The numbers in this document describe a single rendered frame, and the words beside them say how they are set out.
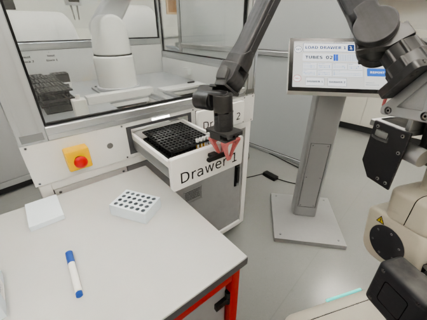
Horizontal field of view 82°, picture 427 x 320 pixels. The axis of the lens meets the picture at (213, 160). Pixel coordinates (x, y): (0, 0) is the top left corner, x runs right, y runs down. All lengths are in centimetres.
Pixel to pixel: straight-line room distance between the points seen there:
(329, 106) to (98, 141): 122
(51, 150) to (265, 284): 123
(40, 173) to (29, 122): 17
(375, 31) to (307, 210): 148
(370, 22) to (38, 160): 95
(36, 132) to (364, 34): 89
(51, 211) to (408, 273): 96
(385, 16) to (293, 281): 133
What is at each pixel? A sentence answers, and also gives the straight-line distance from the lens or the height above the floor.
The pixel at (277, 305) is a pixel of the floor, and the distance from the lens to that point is 151.
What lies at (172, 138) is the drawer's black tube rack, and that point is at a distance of 92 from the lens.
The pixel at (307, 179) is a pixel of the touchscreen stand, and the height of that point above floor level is 35.
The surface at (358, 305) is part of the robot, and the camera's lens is 128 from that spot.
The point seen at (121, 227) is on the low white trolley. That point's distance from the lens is 77.
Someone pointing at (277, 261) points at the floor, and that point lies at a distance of 167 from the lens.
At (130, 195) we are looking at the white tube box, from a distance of 82.
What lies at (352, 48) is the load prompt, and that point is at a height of 115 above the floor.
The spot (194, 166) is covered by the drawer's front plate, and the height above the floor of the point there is 88.
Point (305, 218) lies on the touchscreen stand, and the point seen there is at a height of 4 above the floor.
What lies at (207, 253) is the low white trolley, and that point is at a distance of 67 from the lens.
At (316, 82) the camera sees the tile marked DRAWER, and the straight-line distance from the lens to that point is 145.
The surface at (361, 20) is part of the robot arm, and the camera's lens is 64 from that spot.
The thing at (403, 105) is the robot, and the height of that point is 113.
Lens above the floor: 127
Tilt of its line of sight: 29 degrees down
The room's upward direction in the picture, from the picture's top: straight up
